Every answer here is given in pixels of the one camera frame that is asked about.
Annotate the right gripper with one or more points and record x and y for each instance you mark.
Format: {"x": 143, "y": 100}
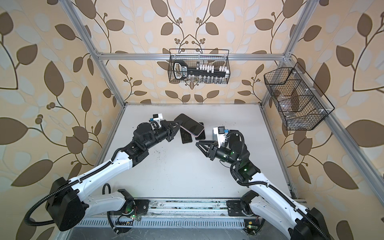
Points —
{"x": 213, "y": 150}

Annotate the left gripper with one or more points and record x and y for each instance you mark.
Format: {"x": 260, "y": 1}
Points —
{"x": 169, "y": 130}

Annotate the purple phone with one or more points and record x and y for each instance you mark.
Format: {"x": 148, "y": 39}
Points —
{"x": 202, "y": 136}

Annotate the black phone case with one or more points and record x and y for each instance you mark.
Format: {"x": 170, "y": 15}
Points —
{"x": 233, "y": 137}

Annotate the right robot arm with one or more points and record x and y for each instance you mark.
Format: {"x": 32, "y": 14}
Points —
{"x": 294, "y": 220}

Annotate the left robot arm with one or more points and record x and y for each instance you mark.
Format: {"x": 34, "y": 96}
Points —
{"x": 72, "y": 200}

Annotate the black tool in basket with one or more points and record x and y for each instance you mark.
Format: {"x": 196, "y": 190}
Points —
{"x": 182, "y": 71}

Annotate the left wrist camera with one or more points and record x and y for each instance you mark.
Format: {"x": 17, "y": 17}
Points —
{"x": 157, "y": 118}

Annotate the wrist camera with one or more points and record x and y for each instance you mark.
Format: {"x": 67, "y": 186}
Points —
{"x": 157, "y": 118}
{"x": 220, "y": 135}

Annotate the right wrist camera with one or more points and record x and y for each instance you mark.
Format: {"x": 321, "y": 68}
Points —
{"x": 220, "y": 135}

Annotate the back wire basket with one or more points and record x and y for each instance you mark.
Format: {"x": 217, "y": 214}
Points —
{"x": 217, "y": 57}

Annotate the wire basket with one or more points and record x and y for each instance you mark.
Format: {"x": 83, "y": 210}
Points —
{"x": 300, "y": 102}
{"x": 217, "y": 57}

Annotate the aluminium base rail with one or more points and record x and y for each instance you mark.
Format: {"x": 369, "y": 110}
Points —
{"x": 186, "y": 208}

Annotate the right wire basket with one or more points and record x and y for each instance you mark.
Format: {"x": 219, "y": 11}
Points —
{"x": 300, "y": 102}

